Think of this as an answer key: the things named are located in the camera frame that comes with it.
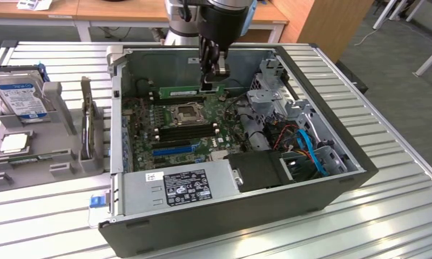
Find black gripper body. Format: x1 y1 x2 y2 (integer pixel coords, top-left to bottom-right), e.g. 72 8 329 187
196 5 248 45

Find green RAM stick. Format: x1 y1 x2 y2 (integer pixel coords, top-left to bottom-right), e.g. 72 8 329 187
8 154 62 163
158 85 226 100

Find black RAM slot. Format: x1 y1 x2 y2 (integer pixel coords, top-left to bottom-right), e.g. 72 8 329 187
156 133 221 142
152 96 206 106
153 122 217 131
154 126 218 134
156 129 220 138

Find metal CPU socket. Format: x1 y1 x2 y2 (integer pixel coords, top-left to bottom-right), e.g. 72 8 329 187
166 103 209 128

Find silver metal disk bay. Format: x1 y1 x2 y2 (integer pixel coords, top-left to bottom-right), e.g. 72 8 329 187
245 57 360 176

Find wooden cabinet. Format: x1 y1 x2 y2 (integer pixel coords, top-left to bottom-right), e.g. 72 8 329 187
280 0 376 62

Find black expansion slot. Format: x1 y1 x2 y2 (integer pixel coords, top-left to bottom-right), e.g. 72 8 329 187
150 139 192 151

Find green motherboard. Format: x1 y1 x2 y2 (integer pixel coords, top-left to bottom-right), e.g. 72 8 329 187
121 94 249 173

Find blue expansion slot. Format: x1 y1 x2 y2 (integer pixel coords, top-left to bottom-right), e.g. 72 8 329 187
150 145 196 158

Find black plastic fan shroud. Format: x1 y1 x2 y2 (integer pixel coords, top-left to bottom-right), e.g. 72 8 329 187
225 150 293 193

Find silver power supply with label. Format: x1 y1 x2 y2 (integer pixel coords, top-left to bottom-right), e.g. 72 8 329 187
121 159 244 217

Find white papers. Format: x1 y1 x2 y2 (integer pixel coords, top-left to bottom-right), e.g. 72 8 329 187
14 0 54 11

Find hard disk with blue label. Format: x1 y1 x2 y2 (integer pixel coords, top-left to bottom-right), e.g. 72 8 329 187
0 69 50 124

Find black open PC case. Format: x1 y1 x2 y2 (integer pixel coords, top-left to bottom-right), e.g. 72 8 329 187
97 44 380 256

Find grey parts rack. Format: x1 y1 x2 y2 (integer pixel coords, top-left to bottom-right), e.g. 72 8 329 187
0 80 112 194

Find silver CPU chip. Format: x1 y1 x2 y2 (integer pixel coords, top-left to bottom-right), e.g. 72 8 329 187
0 133 32 155

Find black thin wire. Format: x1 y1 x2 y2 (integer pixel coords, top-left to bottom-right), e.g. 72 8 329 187
222 94 253 141

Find red thin wire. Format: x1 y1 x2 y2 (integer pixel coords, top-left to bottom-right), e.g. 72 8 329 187
277 125 300 149

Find wooden desk with white frame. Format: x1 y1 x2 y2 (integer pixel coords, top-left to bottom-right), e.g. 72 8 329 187
0 0 289 43

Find blue flat wire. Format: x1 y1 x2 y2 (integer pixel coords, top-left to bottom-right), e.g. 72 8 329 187
296 128 329 178

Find graphics card with metal bracket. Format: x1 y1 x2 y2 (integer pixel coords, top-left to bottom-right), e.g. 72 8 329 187
78 76 102 160

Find white floor cable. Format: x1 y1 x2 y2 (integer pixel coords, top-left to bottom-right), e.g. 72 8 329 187
353 21 380 47

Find white table frame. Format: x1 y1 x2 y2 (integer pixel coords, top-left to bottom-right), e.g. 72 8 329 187
372 0 432 31

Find blue disk bracket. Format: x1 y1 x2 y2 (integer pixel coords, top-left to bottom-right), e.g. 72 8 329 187
0 62 50 82

